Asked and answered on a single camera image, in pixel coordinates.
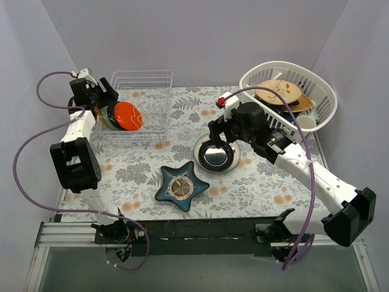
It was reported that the blue floral green plate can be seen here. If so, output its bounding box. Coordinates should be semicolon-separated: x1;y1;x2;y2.
101;106;116;130

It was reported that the yellow patterned round plate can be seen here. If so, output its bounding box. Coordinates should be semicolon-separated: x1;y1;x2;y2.
97;109;111;129

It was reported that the orange red round plate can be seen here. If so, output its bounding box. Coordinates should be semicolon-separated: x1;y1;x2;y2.
114;102;143;131

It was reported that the dark brown plate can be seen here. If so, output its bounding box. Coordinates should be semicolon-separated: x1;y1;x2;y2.
106;102;123;131

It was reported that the black glossy plate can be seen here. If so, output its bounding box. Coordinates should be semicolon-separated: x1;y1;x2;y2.
198;140;235;172

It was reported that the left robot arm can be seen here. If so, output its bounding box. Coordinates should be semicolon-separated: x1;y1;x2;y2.
50;75;129;243

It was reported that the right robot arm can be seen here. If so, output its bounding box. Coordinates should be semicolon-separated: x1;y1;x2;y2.
208;98;376;247

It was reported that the dark teal dish in basket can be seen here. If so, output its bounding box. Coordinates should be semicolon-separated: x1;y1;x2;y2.
282;112;300;124

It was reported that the floral table mat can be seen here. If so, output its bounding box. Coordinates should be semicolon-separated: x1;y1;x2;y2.
91;86;311;220

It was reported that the beige floral round plate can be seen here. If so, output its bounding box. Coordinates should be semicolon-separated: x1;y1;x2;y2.
255;80;302;105

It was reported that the white plastic slatted basket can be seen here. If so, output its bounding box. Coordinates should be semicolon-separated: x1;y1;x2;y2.
239;61;338;142

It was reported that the white cup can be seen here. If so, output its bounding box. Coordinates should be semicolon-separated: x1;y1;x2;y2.
297;115;317;129

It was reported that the tan fan-shaped plate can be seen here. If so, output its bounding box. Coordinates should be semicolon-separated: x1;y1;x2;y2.
288;94;315;113

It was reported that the blue star-shaped plate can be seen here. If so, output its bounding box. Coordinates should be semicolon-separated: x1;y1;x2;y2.
154;161;210;212

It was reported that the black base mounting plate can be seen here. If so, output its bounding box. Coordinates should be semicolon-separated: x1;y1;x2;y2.
94;216;312;256

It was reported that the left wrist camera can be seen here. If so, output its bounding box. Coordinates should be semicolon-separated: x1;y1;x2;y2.
71;68;91;80

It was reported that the white wire dish rack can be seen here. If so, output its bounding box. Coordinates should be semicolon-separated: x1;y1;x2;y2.
93;70;173;146

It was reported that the aluminium frame rail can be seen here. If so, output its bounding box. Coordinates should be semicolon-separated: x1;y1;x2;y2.
34;222;380;291

